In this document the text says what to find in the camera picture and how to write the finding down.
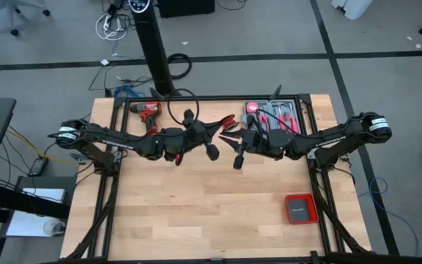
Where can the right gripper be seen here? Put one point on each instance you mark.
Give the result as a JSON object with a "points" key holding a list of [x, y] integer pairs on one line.
{"points": [[249, 140]]}

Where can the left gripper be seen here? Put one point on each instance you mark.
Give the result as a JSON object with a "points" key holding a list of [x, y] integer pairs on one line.
{"points": [[196, 132]]}

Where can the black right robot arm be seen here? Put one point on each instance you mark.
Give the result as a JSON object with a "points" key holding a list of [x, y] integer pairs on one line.
{"points": [[324, 137]]}

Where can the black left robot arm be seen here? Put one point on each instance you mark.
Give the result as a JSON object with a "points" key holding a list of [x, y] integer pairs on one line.
{"points": [[104, 137]]}

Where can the red tape measure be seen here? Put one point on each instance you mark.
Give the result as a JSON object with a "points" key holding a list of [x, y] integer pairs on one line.
{"points": [[252, 107]]}

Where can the red tape tag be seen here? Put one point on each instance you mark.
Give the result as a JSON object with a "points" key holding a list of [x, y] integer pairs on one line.
{"points": [[178, 159]]}

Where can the grey tool kit case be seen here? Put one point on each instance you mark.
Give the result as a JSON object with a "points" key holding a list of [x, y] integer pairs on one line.
{"points": [[280, 108]]}

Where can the red plastic tray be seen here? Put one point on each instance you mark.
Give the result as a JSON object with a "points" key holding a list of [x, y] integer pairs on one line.
{"points": [[287, 209]]}

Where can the grey flat box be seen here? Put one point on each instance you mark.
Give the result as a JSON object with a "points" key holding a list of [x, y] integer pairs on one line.
{"points": [[300, 209]]}

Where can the black tower fan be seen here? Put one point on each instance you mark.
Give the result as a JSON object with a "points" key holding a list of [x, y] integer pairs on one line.
{"points": [[152, 44]]}

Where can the black cabinet box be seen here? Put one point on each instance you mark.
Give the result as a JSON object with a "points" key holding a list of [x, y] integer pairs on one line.
{"points": [[185, 7]]}

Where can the small white tag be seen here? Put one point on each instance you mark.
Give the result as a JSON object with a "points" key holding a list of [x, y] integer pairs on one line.
{"points": [[104, 62]]}

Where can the black side table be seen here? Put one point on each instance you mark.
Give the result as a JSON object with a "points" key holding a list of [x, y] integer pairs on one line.
{"points": [[46, 181]]}

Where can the white waste bin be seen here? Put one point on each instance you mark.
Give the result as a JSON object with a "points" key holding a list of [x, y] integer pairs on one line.
{"points": [[354, 7]]}

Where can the black power adapter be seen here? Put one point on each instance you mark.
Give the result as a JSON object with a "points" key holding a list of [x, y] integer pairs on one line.
{"points": [[38, 166]]}

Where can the white paper sheet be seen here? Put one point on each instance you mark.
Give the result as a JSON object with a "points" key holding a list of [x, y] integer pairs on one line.
{"points": [[44, 195]]}

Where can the clear plastic cup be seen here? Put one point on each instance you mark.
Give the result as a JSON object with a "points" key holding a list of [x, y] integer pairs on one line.
{"points": [[53, 227]]}

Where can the white office chair base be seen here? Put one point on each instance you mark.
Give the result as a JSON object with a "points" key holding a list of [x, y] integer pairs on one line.
{"points": [[11, 7]]}

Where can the black metal table frame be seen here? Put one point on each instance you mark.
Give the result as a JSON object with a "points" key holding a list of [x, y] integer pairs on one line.
{"points": [[233, 98]]}

